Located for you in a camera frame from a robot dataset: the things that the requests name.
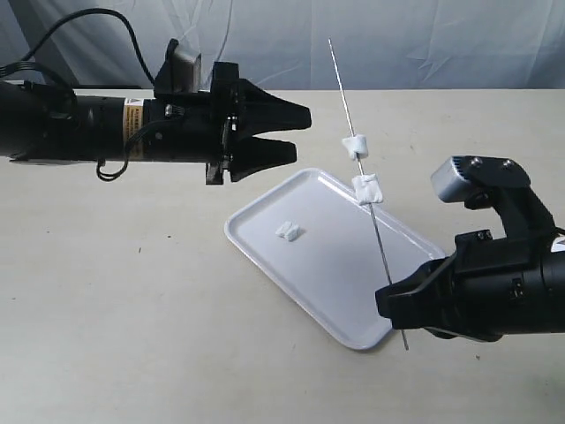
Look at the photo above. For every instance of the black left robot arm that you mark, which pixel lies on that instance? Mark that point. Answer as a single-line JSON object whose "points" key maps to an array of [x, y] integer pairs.
{"points": [[43, 124]]}

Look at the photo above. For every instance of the white marshmallow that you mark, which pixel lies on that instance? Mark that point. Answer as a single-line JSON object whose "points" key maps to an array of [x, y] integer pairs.
{"points": [[289, 231], [367, 189], [356, 146]]}

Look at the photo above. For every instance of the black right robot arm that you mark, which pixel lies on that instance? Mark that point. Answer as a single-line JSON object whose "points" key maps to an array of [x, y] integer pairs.
{"points": [[556, 287]]}

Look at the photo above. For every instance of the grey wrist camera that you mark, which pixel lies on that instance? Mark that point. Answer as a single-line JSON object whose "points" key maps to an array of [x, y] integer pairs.
{"points": [[499, 183], [180, 72]]}

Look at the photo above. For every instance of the white rectangular plastic tray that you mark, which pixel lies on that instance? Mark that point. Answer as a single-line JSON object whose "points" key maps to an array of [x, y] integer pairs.
{"points": [[333, 270]]}

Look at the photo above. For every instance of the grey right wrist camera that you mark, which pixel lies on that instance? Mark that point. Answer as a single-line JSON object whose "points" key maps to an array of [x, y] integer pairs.
{"points": [[499, 183]]}

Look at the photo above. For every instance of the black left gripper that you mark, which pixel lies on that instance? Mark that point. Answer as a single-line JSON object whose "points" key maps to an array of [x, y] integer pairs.
{"points": [[209, 126]]}

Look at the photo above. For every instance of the thin metal skewer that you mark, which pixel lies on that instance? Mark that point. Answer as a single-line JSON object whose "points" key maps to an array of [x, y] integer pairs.
{"points": [[361, 170]]}

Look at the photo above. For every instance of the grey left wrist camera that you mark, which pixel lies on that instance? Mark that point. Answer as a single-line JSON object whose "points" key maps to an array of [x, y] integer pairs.
{"points": [[180, 72]]}

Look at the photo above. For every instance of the white wrinkled backdrop curtain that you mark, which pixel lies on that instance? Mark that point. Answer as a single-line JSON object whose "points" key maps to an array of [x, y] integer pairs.
{"points": [[284, 44]]}

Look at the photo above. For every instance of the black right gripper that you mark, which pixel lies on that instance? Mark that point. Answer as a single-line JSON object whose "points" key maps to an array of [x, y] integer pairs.
{"points": [[486, 289]]}

